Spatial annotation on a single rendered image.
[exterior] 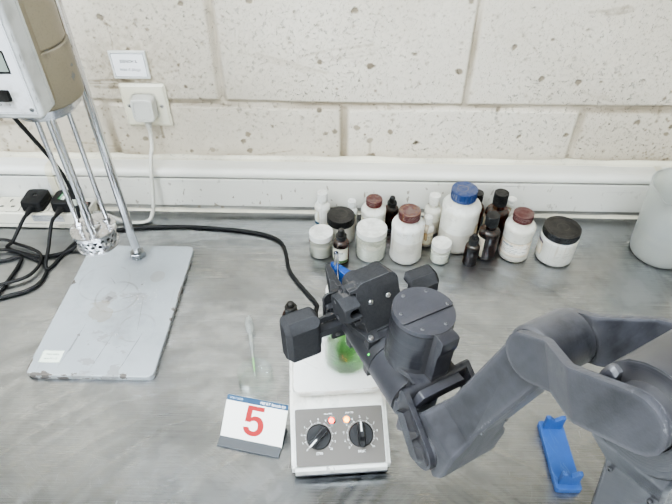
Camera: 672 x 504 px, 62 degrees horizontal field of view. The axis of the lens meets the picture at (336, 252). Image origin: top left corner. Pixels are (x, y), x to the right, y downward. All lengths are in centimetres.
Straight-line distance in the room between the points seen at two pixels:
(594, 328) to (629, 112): 84
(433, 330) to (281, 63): 68
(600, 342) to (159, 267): 84
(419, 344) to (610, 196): 81
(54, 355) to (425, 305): 66
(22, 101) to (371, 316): 46
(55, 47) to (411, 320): 53
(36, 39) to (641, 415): 69
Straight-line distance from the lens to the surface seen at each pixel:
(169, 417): 88
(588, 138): 120
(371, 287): 55
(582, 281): 112
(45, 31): 76
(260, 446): 83
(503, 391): 43
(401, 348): 51
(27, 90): 74
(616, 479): 39
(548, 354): 36
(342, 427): 78
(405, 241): 102
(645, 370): 32
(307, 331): 59
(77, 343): 101
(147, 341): 97
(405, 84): 107
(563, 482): 84
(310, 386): 77
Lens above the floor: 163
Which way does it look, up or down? 42 degrees down
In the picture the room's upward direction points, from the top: straight up
